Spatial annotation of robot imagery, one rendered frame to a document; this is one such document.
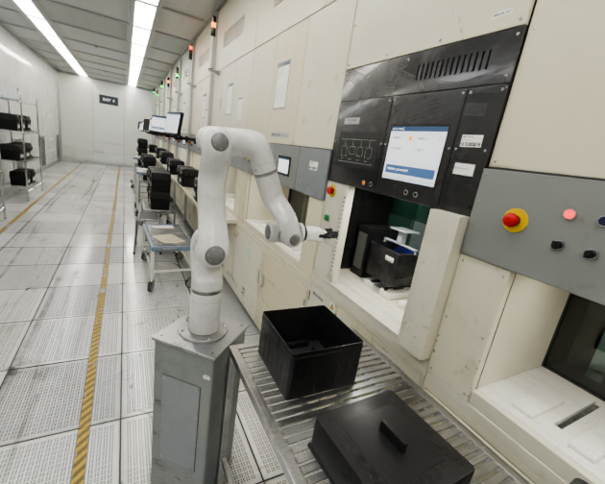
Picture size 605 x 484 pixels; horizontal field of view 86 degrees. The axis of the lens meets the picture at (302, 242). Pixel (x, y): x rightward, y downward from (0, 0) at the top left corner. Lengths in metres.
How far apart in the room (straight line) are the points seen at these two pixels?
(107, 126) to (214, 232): 13.58
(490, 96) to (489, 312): 0.66
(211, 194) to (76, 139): 13.65
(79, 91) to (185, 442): 13.86
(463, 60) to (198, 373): 1.44
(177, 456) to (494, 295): 1.37
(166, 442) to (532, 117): 1.75
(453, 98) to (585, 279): 0.68
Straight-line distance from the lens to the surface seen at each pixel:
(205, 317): 1.34
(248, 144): 1.22
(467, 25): 1.38
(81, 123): 14.73
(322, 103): 1.99
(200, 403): 1.45
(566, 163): 1.08
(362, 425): 0.98
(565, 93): 1.13
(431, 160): 1.29
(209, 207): 1.20
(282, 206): 1.25
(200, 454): 1.62
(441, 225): 1.17
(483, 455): 1.23
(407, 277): 1.74
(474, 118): 1.23
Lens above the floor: 1.52
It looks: 15 degrees down
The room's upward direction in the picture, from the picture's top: 9 degrees clockwise
